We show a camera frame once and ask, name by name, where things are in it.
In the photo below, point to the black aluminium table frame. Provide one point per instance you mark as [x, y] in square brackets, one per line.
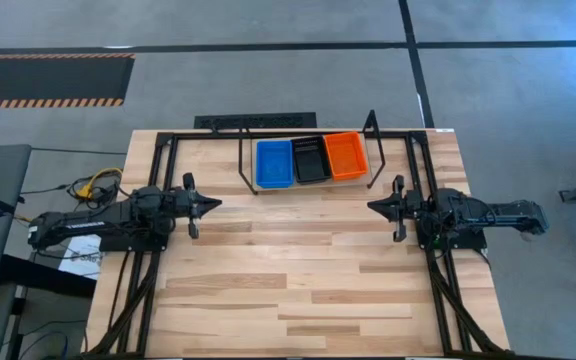
[193, 135]

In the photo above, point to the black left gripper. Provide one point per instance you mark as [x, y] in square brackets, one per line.
[180, 202]

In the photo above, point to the blue plastic basket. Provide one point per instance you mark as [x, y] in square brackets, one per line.
[274, 165]

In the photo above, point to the white printed paper sheet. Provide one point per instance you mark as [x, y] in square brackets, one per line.
[85, 265]

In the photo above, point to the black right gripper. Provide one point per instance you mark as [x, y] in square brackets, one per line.
[408, 210]

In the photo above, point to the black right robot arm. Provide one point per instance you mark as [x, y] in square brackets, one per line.
[493, 215]

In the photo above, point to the black plastic basket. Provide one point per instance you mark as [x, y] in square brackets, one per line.
[312, 162]

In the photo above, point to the black desk foot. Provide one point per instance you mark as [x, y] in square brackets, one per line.
[43, 277]

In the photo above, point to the wooden shelf with black frame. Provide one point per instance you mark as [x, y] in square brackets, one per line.
[249, 170]

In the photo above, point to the red plastic basket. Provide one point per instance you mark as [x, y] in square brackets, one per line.
[346, 157]

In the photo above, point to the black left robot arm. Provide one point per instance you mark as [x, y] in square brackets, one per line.
[93, 222]

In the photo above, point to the black perforated floor grate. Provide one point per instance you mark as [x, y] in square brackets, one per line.
[228, 120]

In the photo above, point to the black hazard-striped floor mat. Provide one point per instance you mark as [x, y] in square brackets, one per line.
[43, 80]

